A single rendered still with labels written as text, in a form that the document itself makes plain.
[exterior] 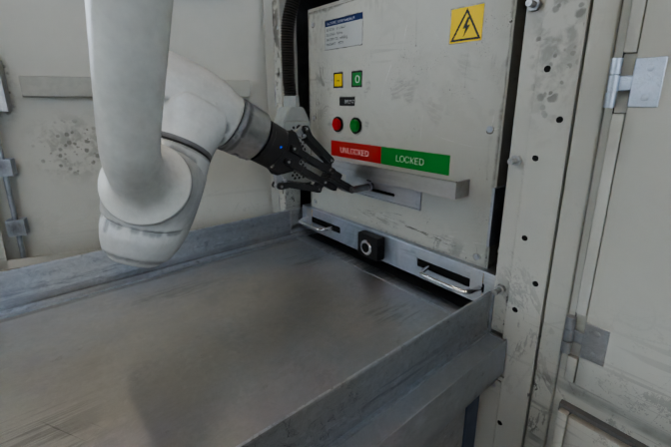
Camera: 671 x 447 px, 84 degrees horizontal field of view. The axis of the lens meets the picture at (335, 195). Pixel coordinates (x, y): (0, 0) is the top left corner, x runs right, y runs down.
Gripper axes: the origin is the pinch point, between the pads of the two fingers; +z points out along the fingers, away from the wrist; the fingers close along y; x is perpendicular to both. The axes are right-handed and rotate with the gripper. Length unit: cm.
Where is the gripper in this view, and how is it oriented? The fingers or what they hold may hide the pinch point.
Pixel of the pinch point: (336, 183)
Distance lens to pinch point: 76.2
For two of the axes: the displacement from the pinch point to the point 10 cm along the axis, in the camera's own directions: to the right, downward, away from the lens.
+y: -3.9, 9.2, -0.9
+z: 6.7, 3.5, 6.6
